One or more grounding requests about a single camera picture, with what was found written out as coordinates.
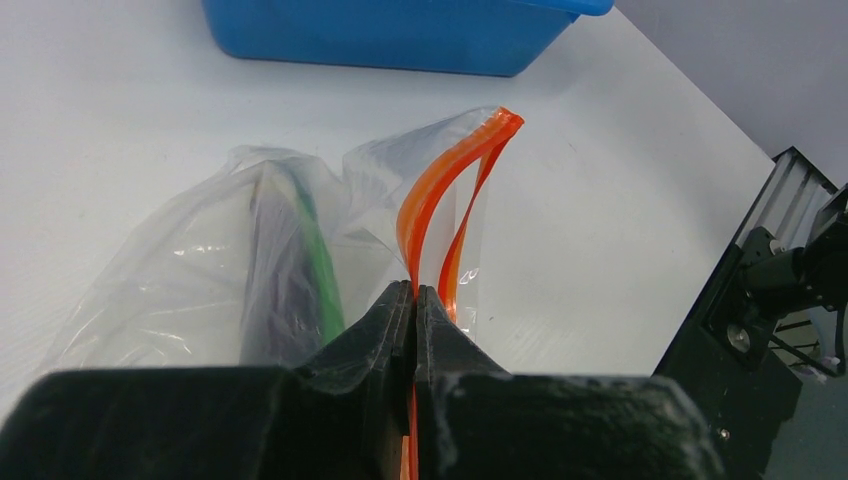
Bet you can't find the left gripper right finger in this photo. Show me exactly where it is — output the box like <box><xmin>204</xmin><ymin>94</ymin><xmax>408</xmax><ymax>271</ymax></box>
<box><xmin>414</xmin><ymin>286</ymin><xmax>723</xmax><ymax>479</ymax></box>

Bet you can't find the long green toy bean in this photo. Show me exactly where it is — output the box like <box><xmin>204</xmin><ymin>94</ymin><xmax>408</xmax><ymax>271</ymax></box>
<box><xmin>292</xmin><ymin>178</ymin><xmax>345</xmax><ymax>346</ymax></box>

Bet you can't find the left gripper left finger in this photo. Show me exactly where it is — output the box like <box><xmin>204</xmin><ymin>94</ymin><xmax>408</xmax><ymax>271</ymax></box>
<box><xmin>1</xmin><ymin>281</ymin><xmax>415</xmax><ymax>479</ymax></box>

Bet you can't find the dark purple toy eggplant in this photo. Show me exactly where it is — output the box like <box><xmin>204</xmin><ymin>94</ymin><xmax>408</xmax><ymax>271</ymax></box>
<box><xmin>239</xmin><ymin>172</ymin><xmax>326</xmax><ymax>367</ymax></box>

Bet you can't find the aluminium frame rail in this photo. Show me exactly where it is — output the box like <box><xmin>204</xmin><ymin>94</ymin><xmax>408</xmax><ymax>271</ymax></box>
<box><xmin>733</xmin><ymin>147</ymin><xmax>840</xmax><ymax>251</ymax></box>

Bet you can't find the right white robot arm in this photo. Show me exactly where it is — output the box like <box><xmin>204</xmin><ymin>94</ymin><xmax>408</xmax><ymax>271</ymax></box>
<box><xmin>740</xmin><ymin>187</ymin><xmax>847</xmax><ymax>317</ymax></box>

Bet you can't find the clear zip bag orange zipper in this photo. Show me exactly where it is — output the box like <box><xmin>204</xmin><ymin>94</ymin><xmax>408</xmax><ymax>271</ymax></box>
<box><xmin>39</xmin><ymin>105</ymin><xmax>526</xmax><ymax>480</ymax></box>

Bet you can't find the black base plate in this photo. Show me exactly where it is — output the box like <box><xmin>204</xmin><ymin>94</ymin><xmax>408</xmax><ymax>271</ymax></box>
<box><xmin>654</xmin><ymin>227</ymin><xmax>802</xmax><ymax>479</ymax></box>

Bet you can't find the blue plastic bin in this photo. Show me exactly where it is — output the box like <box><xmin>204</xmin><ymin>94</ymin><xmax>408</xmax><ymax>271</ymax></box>
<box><xmin>202</xmin><ymin>0</ymin><xmax>614</xmax><ymax>77</ymax></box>

